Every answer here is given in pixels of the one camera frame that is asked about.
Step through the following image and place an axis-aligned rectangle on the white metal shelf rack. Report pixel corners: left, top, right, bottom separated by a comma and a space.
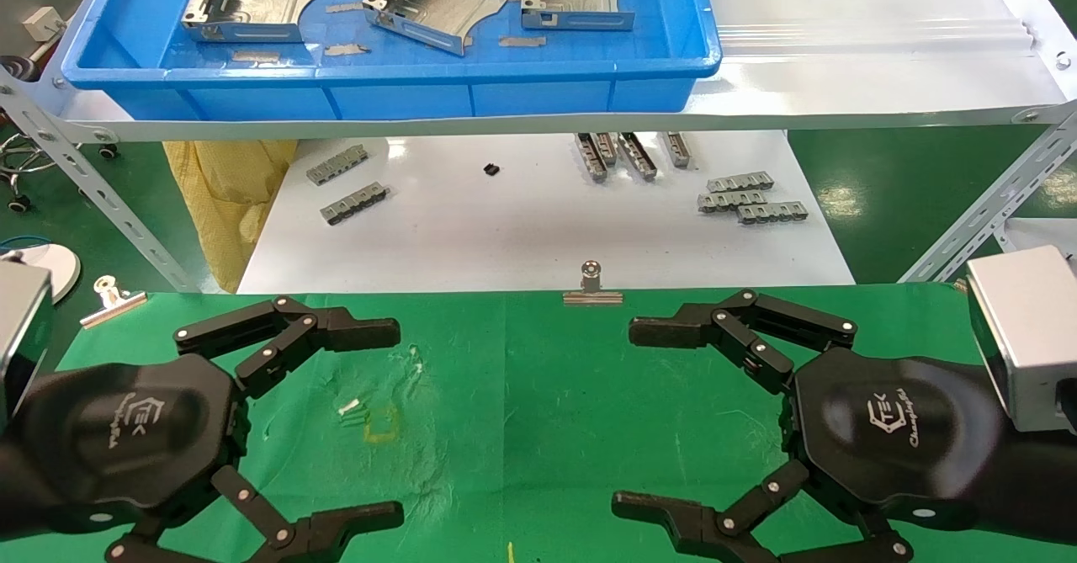
0, 0, 1077, 295

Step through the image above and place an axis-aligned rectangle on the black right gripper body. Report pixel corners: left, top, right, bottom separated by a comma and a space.
781, 347, 1011, 534

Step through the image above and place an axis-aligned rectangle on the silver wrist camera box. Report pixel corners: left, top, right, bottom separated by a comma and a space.
966, 245, 1077, 434
0, 260, 54, 431

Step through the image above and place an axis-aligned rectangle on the white wall socket box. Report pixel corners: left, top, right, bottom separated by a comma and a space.
23, 6, 66, 43

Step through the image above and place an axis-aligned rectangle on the green cloth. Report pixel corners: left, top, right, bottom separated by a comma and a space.
0, 284, 1077, 563

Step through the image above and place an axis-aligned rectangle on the yellow bag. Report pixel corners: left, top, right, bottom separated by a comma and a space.
162, 139, 299, 294

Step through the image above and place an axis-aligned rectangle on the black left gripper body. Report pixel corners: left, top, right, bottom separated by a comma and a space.
17, 353, 251, 540

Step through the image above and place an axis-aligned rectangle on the chrome chair base with casters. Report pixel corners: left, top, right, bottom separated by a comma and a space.
0, 130, 119, 215

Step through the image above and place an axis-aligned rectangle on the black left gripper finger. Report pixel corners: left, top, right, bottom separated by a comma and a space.
105, 465, 406, 563
174, 295, 401, 400

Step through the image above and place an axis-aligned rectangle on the white round stand base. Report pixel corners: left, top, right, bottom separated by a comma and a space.
0, 242, 82, 303

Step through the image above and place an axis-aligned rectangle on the silver binder clip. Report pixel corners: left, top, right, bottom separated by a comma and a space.
80, 275, 148, 330
562, 261, 624, 306

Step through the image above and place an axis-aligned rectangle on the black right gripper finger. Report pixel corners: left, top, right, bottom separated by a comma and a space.
629, 288, 859, 394
612, 459, 915, 563

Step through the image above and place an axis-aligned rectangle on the blue plastic tray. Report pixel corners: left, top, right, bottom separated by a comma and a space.
61, 0, 723, 122

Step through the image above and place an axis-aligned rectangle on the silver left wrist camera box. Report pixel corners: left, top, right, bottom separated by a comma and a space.
0, 260, 54, 431

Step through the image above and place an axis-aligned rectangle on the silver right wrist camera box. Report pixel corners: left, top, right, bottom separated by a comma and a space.
966, 245, 1077, 434

